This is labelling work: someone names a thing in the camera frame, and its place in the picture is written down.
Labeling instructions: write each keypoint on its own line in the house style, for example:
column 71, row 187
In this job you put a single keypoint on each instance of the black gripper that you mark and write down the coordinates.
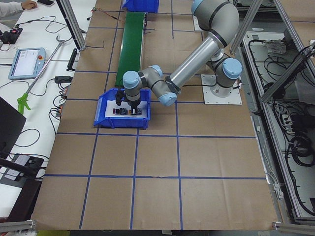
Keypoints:
column 133, row 103

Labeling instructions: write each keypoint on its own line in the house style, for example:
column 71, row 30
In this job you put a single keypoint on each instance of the red push button switch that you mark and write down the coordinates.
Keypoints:
column 120, row 111

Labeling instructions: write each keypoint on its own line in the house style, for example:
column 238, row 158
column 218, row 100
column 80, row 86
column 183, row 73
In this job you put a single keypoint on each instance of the yellow push button switch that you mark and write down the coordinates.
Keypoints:
column 135, row 112

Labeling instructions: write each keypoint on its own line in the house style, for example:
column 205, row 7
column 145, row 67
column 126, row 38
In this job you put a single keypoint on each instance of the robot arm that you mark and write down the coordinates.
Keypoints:
column 220, row 19

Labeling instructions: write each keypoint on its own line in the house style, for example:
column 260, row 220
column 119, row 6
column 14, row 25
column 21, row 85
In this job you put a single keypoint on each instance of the white foam pad left bin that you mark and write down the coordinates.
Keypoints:
column 112, row 104

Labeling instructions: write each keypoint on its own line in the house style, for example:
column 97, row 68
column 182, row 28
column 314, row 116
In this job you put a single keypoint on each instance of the left blue plastic bin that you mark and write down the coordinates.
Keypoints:
column 127, row 122

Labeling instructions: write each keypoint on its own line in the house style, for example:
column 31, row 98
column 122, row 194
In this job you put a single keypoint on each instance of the blue plastic bin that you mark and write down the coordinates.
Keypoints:
column 150, row 6
column 127, row 122

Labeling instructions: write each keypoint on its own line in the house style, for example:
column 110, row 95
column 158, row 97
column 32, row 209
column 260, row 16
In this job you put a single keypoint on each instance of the green conveyor belt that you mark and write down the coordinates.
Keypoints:
column 131, row 47

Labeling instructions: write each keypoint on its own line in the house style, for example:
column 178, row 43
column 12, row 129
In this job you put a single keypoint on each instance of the black flat bar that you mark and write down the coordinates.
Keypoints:
column 72, row 60

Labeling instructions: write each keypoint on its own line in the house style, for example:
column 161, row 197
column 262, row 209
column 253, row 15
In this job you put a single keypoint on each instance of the black power adapter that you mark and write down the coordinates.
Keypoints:
column 63, row 79

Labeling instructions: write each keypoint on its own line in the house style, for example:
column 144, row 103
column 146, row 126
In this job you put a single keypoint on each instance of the right blue plastic bin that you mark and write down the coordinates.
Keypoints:
column 150, row 6

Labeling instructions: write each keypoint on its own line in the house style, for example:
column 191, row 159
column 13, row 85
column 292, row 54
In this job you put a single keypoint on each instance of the teach pendant tablet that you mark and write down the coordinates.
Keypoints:
column 27, row 63

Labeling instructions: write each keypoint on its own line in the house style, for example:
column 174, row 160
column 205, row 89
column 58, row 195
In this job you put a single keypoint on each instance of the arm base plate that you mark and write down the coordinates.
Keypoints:
column 214, row 94

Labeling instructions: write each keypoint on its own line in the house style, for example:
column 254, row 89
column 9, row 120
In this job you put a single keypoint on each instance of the green handled reacher grabber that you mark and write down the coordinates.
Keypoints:
column 22, row 101

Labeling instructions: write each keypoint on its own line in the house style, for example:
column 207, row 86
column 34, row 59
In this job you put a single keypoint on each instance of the aluminium frame post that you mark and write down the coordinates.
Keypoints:
column 71, row 21

